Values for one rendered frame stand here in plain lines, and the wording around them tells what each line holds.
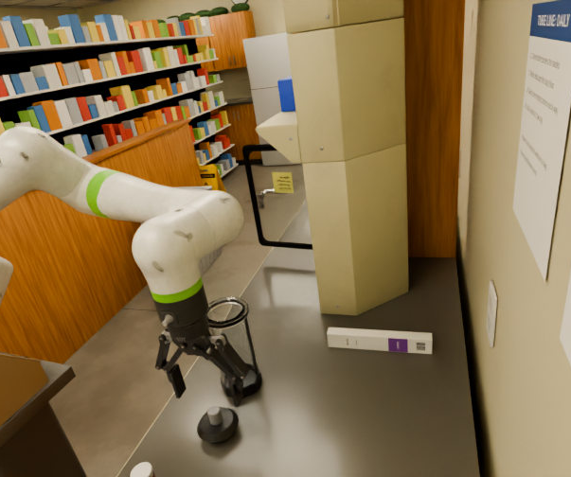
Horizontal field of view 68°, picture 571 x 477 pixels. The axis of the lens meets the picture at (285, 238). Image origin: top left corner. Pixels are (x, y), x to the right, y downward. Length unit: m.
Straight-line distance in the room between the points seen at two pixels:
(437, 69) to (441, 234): 0.53
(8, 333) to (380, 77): 2.45
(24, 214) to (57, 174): 1.87
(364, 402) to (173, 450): 0.43
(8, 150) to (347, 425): 0.91
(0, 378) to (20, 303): 1.66
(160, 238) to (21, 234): 2.24
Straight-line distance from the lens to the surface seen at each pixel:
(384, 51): 1.12
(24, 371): 1.34
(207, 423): 1.01
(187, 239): 0.72
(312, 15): 1.05
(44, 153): 1.04
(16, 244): 2.89
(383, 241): 1.23
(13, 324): 2.93
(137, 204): 0.94
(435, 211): 1.51
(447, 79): 1.40
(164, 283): 0.74
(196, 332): 0.81
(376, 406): 1.03
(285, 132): 1.09
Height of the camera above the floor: 1.70
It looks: 25 degrees down
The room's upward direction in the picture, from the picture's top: 9 degrees counter-clockwise
